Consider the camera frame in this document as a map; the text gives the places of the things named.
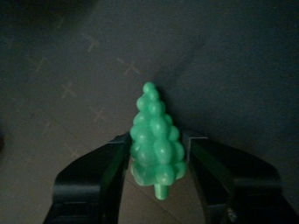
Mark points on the green toy grape bunch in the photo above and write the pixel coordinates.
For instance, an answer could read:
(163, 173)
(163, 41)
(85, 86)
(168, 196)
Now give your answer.
(156, 140)

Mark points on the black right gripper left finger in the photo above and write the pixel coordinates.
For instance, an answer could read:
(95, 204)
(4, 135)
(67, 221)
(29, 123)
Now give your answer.
(87, 180)

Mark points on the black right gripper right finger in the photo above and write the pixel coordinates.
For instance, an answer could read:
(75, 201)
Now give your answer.
(237, 183)

